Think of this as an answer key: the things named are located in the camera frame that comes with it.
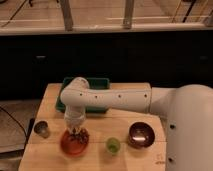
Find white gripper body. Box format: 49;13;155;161
64;107;86;131

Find dark red grape bunch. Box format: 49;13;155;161
69;128;89;144

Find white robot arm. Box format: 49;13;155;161
60;77;213;171

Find red bowl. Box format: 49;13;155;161
60;130;89;157

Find dark purple bowl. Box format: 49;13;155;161
128;122;155;148

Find grey metal cup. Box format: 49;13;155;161
34;121;50;138

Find green square tray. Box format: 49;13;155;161
55;77;110;113

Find green cup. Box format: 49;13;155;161
105;137;121;155

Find black cable left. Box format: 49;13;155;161
0;106;28;148

